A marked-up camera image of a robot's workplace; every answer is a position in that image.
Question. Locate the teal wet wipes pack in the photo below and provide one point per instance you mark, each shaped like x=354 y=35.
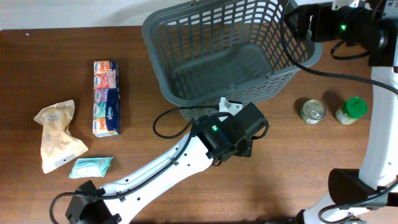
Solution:
x=90 y=167

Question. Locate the crumpled brown paper pouch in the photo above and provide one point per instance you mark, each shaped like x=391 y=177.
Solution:
x=58 y=146

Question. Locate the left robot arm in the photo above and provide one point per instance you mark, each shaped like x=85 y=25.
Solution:
x=206 y=141

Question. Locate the tin can with pull tab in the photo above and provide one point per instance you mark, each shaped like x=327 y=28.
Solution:
x=312 y=111

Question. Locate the Kleenex tissue multipack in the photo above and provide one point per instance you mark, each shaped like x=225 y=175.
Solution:
x=106 y=99

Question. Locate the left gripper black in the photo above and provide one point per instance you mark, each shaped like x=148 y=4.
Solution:
x=247 y=146

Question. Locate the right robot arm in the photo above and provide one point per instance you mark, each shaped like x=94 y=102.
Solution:
x=372 y=25

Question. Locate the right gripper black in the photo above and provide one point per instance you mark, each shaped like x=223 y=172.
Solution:
x=321 y=12

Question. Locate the grey plastic shopping basket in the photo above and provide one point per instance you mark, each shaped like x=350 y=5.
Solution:
x=202 y=51

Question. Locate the glass jar green lid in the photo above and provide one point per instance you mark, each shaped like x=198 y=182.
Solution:
x=351 y=110

